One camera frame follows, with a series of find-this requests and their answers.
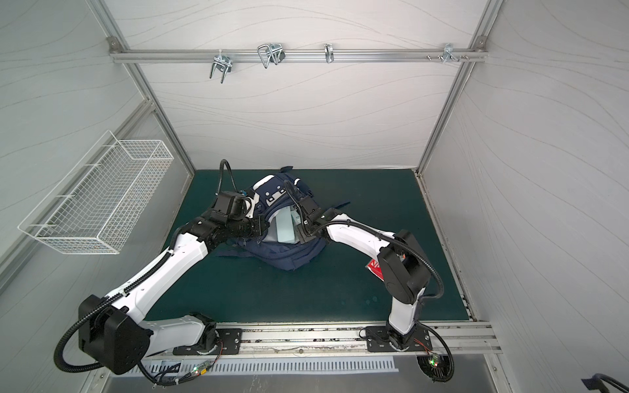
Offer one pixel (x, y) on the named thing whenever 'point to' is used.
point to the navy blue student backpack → (277, 197)
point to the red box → (374, 267)
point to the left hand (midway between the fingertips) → (273, 221)
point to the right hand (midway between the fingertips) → (313, 221)
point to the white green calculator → (287, 220)
